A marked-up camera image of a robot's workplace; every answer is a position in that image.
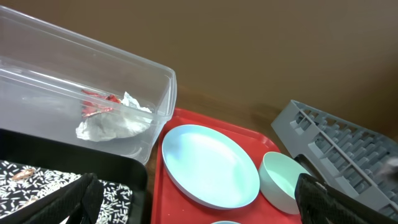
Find light blue plate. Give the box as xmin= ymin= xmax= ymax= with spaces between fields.
xmin=161 ymin=124 xmax=260 ymax=210

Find red snack wrapper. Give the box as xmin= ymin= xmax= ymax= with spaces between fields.
xmin=81 ymin=90 xmax=121 ymax=118

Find white napkin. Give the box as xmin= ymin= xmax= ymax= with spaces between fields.
xmin=75 ymin=92 xmax=152 ymax=142

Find red plastic tray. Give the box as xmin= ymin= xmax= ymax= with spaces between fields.
xmin=151 ymin=108 xmax=301 ymax=224

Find clear plastic storage bin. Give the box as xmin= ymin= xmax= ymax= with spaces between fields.
xmin=1 ymin=7 xmax=177 ymax=164

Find light blue food bowl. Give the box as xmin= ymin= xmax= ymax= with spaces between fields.
xmin=211 ymin=220 xmax=240 ymax=224

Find mint green bowl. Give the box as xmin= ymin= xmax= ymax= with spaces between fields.
xmin=258 ymin=152 xmax=309 ymax=215

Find food leftovers in bowl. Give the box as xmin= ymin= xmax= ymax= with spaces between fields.
xmin=1 ymin=161 xmax=134 ymax=224

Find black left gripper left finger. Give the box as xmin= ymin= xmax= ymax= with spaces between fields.
xmin=1 ymin=173 xmax=103 ymax=224

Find grey dishwasher rack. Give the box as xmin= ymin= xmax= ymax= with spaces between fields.
xmin=271 ymin=100 xmax=397 ymax=220

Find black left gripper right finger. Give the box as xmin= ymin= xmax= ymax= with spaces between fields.
xmin=295 ymin=173 xmax=397 ymax=224

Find black square bin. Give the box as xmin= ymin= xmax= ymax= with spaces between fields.
xmin=1 ymin=129 xmax=150 ymax=223

